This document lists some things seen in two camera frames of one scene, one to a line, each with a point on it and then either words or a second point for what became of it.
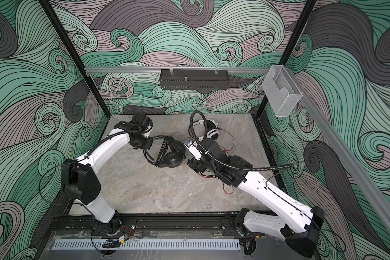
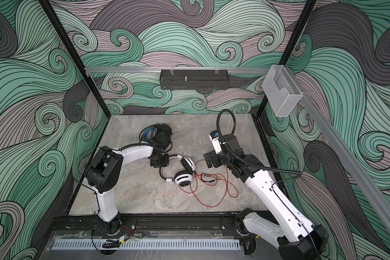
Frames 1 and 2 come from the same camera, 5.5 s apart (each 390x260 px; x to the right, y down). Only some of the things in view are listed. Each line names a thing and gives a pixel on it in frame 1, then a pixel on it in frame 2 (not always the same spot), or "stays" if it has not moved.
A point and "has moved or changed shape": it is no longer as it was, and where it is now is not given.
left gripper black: (148, 145) → (166, 162)
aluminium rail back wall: (176, 69) stays
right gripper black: (197, 164) → (217, 162)
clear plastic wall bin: (282, 92) stays
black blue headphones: (171, 155) has moved or changed shape
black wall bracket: (194, 79) stays
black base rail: (85, 226) stays
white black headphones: (212, 131) → (179, 169)
